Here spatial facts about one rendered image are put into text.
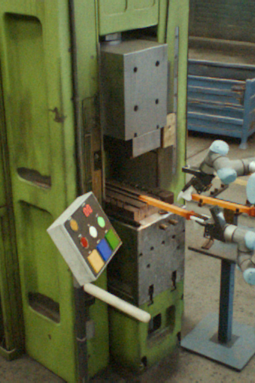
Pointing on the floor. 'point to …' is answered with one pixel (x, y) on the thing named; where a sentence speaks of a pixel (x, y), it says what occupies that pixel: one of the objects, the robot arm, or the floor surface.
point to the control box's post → (81, 331)
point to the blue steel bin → (228, 98)
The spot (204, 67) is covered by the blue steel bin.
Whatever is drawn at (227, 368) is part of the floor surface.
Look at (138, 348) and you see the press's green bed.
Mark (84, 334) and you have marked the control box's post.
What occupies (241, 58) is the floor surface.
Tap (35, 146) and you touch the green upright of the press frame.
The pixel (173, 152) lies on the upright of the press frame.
